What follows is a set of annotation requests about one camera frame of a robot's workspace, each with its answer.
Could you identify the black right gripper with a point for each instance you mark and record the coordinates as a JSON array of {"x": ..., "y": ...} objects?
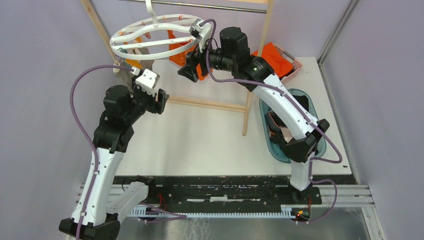
[{"x": 193, "y": 59}]

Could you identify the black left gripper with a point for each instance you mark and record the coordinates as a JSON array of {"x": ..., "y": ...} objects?
[{"x": 156, "y": 106}]

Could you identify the beige grey underwear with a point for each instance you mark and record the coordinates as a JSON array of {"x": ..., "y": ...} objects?
[{"x": 125, "y": 77}]

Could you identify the white round clip hanger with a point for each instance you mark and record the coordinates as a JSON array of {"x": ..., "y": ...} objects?
[{"x": 163, "y": 35}]

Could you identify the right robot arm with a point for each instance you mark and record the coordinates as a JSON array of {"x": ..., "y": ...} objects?
[{"x": 256, "y": 74}]

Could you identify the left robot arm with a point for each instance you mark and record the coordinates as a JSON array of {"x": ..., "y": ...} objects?
[{"x": 95, "y": 218}]

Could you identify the metal hanging rod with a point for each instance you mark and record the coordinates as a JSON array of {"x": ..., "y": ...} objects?
[{"x": 208, "y": 6}]

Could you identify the teal clothespin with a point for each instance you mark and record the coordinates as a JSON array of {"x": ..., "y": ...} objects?
[{"x": 121, "y": 50}]

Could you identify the orange cloth in basket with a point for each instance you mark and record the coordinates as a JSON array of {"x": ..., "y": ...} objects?
[{"x": 281, "y": 65}]

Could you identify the pink laundry basket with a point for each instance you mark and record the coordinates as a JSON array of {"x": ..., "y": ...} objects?
[{"x": 296, "y": 63}]

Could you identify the dark clothes in basin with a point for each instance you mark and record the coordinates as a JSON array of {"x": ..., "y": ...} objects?
[{"x": 277, "y": 133}]

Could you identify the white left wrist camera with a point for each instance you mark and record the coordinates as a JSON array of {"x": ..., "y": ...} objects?
[{"x": 146, "y": 81}]

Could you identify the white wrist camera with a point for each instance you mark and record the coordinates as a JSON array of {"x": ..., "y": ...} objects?
[
  {"x": 146, "y": 81},
  {"x": 202, "y": 30}
]

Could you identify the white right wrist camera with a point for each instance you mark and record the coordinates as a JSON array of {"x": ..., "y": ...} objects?
[{"x": 202, "y": 30}]

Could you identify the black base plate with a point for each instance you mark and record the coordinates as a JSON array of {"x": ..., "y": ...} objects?
[{"x": 221, "y": 194}]

